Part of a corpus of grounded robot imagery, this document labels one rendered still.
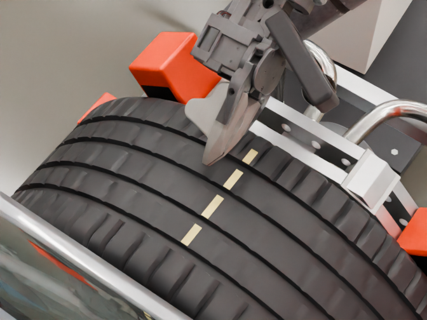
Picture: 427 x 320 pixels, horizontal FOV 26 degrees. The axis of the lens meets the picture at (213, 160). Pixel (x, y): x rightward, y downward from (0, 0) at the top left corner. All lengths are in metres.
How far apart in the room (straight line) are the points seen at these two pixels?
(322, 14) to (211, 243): 0.32
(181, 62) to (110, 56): 1.48
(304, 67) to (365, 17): 1.12
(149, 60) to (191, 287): 0.33
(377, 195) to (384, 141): 1.02
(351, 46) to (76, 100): 0.80
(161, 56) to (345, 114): 1.05
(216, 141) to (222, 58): 0.09
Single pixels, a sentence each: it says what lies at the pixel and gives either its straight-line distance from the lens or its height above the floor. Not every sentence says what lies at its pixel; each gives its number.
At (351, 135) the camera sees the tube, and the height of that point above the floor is 1.01.
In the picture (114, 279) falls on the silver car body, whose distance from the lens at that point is 0.44.
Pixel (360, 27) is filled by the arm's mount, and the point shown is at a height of 0.46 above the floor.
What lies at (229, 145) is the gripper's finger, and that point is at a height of 1.22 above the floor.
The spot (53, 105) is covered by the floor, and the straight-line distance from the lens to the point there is 2.57.
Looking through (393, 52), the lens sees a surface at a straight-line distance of 2.30.
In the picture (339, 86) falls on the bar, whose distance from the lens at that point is 1.38.
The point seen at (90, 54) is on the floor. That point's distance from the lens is 2.66.
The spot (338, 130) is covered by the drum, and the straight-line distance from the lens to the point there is 1.41.
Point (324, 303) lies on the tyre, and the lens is 1.03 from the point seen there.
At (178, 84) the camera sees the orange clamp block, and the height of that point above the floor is 1.14.
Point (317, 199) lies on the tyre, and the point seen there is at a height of 1.17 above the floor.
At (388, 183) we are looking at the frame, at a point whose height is 1.11.
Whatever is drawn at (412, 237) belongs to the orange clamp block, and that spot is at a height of 1.08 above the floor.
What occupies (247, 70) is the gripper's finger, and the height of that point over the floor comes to 1.30.
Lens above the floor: 2.09
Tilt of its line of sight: 59 degrees down
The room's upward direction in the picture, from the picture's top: straight up
